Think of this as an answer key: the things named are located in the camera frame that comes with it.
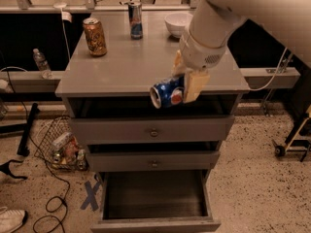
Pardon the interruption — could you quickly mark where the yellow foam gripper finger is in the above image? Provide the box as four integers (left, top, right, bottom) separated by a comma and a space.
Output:
184, 70, 210, 103
171, 50, 186, 77

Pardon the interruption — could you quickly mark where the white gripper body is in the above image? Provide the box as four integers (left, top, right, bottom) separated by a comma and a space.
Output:
179, 32, 225, 70

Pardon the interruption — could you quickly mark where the blue crushed pepsi can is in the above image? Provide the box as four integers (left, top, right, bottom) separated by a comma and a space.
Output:
150, 76, 185, 109

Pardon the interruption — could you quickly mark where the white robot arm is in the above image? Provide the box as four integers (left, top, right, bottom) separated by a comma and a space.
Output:
172, 0, 311, 103

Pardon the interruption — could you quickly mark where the grey top drawer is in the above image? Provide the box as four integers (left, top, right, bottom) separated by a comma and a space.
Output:
70, 116, 234, 145

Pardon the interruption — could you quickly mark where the tall blue silver can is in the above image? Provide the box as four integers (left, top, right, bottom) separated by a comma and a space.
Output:
127, 2, 143, 40

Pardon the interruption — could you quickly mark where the gold soda can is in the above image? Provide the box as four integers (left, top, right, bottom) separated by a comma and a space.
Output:
83, 17, 107, 56

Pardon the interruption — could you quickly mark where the grey middle drawer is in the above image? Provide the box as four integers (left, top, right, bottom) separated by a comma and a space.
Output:
86, 150, 220, 172

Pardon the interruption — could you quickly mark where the grey drawer cabinet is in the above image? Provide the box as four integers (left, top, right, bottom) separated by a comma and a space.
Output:
54, 9, 251, 233

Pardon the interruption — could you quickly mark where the grey open bottom drawer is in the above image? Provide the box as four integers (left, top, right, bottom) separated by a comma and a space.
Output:
91, 170, 221, 233

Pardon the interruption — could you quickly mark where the white ceramic bowl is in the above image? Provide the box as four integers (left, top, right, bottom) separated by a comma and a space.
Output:
164, 13, 192, 38

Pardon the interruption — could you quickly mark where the clear plastic water bottle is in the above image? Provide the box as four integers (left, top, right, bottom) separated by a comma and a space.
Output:
33, 49, 52, 80

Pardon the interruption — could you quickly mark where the black metal stand bar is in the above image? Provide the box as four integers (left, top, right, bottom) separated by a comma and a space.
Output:
17, 103, 39, 157

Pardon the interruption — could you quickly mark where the white sneaker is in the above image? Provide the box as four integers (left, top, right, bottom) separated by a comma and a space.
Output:
0, 207, 28, 233

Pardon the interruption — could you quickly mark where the white cable right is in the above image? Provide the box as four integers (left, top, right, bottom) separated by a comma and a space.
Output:
248, 47, 290, 93

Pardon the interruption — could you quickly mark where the black wheeled cart frame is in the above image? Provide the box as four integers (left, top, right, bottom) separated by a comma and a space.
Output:
272, 105, 311, 161

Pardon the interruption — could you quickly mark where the wire basket with items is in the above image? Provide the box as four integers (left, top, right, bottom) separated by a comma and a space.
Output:
35, 116, 88, 171

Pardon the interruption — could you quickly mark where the white hanging cable left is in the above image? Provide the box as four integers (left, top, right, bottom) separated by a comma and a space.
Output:
48, 0, 72, 63

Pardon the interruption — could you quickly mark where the black floor cable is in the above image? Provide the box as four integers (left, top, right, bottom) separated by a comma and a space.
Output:
0, 67, 72, 233

